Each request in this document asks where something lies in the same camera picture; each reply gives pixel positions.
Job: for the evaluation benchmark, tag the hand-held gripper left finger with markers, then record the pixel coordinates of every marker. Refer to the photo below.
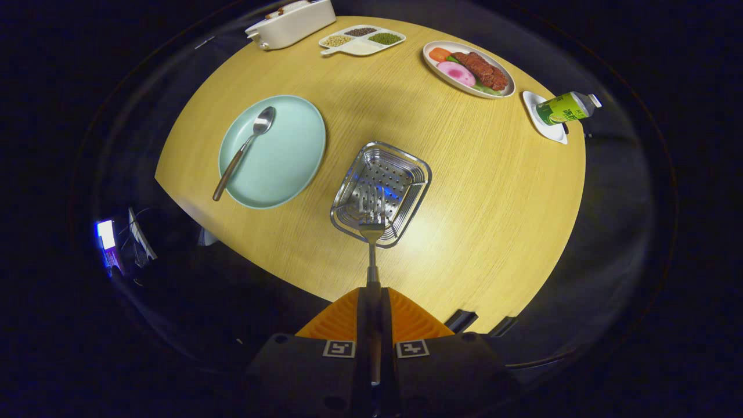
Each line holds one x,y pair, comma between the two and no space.
302,371

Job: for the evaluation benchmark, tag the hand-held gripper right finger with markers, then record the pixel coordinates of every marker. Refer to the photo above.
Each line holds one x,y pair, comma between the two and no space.
453,371

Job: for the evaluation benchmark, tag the metal fork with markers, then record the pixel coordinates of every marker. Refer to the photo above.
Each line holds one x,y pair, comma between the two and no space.
372,255

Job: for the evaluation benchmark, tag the perforated metal basket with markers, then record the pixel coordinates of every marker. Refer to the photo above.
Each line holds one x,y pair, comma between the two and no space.
400,174

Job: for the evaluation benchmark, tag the white laptop screen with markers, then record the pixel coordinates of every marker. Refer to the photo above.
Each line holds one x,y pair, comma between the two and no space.
141,235

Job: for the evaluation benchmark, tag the pale green round plate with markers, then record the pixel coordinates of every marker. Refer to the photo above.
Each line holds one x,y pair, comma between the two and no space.
284,157

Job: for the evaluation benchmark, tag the lit computer monitor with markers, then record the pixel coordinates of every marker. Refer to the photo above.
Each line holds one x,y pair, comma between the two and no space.
107,244

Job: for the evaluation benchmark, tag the white square coaster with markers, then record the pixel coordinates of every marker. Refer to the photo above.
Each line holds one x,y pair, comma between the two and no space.
548,132

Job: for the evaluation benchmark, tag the green lettuce leaf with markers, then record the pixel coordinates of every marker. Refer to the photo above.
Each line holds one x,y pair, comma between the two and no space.
487,90

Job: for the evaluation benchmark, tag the green label bottle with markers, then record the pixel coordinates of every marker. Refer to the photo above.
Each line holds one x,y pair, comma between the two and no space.
563,108

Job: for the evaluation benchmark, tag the pink radish slice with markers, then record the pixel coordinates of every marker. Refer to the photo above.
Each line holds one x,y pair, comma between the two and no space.
456,73

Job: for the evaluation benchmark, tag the white oval food plate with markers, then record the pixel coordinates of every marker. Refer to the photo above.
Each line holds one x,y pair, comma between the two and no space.
441,72

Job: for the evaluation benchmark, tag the brown meat pieces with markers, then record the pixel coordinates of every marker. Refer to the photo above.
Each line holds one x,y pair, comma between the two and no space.
482,68

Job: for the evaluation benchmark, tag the orange carrot slices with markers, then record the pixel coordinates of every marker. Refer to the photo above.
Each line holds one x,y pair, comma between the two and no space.
439,54

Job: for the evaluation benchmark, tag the white compartment dish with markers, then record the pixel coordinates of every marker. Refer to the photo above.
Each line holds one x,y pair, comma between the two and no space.
360,47

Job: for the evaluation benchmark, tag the pile of yellow soybeans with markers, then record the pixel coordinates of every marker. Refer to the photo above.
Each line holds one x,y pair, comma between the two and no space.
337,40

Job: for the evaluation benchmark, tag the pile of green beans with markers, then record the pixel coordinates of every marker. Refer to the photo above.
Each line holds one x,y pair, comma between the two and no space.
385,38

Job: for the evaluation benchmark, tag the silver metal clip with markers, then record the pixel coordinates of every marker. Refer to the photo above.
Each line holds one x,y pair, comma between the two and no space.
204,42

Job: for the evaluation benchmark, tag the pile of dark beans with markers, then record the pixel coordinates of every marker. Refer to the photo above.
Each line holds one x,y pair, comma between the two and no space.
360,31

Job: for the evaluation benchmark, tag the white toaster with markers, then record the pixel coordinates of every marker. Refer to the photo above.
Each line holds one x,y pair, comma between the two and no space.
290,26

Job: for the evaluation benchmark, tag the toast bread slice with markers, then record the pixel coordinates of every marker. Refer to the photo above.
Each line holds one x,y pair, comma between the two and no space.
276,11
296,6

